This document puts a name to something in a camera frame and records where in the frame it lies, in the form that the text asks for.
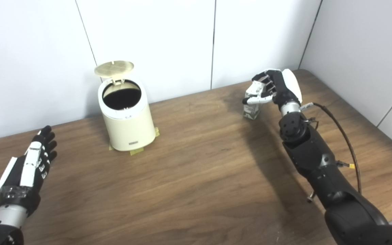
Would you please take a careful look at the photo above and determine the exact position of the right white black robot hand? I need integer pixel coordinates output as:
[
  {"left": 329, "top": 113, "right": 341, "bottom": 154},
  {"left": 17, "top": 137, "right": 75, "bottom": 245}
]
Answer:
[{"left": 242, "top": 69, "right": 303, "bottom": 106}]

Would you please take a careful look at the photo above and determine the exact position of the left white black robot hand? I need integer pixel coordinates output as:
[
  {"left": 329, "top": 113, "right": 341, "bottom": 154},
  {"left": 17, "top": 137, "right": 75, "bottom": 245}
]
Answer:
[{"left": 0, "top": 125, "right": 58, "bottom": 217}]

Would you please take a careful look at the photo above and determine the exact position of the white green milk carton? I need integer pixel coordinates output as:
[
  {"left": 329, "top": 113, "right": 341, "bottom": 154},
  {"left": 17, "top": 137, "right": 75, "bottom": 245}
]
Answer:
[{"left": 243, "top": 82, "right": 263, "bottom": 120}]

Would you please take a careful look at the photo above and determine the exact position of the cream round bin lid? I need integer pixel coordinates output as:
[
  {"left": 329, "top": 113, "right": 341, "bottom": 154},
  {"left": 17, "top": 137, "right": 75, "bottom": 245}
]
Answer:
[{"left": 94, "top": 61, "right": 135, "bottom": 85}]

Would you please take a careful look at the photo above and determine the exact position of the cream-colored cylindrical bin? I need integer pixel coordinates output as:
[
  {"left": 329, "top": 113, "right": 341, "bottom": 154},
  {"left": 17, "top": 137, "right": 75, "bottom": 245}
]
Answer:
[{"left": 97, "top": 76, "right": 157, "bottom": 151}]

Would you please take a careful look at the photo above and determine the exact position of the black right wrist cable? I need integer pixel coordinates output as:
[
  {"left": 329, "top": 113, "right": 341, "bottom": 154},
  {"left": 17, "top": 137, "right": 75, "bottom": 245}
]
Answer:
[{"left": 300, "top": 102, "right": 362, "bottom": 194}]

